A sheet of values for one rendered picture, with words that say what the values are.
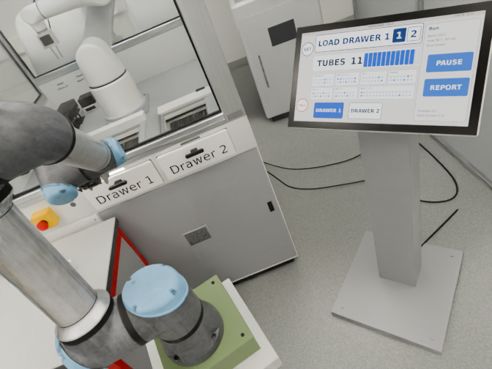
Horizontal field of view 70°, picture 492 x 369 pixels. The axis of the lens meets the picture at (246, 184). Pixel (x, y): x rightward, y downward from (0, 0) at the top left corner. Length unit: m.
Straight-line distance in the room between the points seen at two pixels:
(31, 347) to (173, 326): 0.65
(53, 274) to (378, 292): 1.41
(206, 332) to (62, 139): 0.51
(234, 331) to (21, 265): 0.47
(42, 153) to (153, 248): 1.14
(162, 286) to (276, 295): 1.22
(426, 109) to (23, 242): 0.93
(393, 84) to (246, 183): 0.74
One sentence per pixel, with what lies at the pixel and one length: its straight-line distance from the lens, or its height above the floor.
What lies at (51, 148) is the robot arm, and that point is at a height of 1.37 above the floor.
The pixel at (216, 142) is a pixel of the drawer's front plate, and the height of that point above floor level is 0.90.
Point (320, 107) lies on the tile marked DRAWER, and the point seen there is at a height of 1.01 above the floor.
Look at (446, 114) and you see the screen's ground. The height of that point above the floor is 1.00.
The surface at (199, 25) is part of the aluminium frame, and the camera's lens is 1.23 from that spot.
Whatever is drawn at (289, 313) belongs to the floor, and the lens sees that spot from 1.83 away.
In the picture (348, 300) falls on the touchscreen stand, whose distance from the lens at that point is 1.77.
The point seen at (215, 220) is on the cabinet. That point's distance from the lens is 1.61.
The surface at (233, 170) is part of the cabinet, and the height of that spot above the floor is 0.73.
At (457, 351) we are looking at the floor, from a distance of 1.72.
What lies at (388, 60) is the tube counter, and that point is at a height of 1.11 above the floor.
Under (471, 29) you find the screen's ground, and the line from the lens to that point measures 1.06.
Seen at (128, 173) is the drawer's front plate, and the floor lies 0.92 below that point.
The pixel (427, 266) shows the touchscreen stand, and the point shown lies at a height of 0.04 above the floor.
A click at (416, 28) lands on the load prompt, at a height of 1.17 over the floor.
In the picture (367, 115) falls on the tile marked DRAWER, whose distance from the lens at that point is 1.06.
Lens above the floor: 1.56
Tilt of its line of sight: 37 degrees down
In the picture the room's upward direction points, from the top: 23 degrees counter-clockwise
